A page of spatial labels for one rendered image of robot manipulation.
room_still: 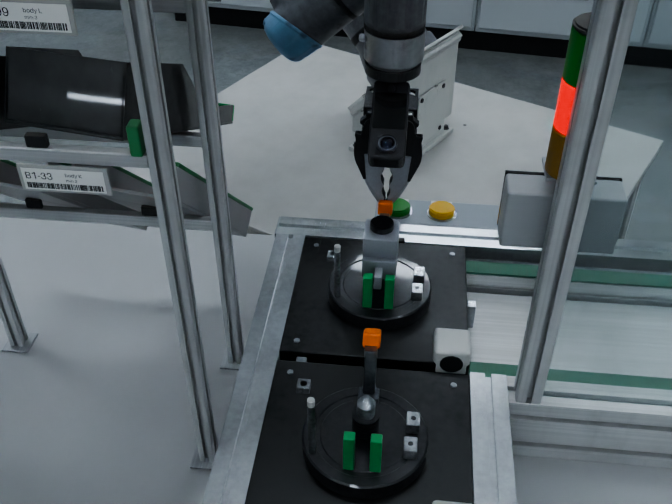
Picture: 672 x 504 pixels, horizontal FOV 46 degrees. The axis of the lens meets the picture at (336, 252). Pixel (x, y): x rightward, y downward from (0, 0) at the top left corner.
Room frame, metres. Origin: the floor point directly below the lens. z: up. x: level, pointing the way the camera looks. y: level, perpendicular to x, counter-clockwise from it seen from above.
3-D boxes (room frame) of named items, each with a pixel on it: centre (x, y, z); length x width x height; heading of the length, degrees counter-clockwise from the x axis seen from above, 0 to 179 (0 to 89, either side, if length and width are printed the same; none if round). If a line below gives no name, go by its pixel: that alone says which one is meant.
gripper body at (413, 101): (0.93, -0.07, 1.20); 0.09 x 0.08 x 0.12; 174
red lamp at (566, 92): (0.68, -0.24, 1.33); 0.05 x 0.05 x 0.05
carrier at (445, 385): (0.56, -0.03, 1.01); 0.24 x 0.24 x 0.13; 84
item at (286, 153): (1.37, -0.11, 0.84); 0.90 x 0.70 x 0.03; 57
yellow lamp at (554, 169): (0.68, -0.24, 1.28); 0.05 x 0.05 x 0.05
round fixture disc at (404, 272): (0.81, -0.06, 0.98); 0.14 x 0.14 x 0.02
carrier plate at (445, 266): (0.81, -0.06, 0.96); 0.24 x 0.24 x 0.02; 84
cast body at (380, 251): (0.80, -0.06, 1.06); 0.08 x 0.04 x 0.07; 173
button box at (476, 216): (1.02, -0.17, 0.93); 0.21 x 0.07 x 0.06; 84
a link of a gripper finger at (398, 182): (0.93, -0.09, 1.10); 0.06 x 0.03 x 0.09; 174
